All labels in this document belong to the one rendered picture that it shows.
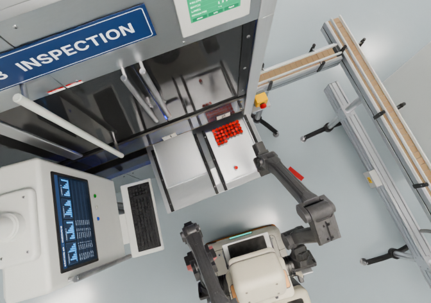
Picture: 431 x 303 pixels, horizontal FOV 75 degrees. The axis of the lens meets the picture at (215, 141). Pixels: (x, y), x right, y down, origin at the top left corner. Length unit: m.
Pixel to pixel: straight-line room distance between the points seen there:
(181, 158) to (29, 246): 0.92
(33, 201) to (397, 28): 3.46
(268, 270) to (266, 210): 1.41
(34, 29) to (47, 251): 0.77
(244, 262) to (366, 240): 1.74
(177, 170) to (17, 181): 0.84
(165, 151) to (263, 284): 0.97
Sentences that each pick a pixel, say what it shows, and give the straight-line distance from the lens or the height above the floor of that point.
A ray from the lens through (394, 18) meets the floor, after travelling 3.71.
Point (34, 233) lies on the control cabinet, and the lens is 1.21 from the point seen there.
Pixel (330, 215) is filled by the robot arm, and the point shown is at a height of 1.62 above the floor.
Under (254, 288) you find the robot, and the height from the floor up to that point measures 1.38.
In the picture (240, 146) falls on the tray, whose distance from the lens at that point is 1.75.
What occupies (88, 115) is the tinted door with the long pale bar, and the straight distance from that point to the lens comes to 1.20.
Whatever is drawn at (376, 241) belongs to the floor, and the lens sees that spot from 2.88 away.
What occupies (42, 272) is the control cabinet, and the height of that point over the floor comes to 1.55.
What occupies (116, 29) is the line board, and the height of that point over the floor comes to 1.97.
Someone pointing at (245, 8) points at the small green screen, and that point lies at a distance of 0.90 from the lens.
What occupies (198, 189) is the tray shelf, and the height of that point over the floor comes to 0.88.
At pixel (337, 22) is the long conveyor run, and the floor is 0.93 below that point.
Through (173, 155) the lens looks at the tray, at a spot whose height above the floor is 0.88.
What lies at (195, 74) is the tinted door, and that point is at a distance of 1.13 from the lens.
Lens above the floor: 2.58
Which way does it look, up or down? 75 degrees down
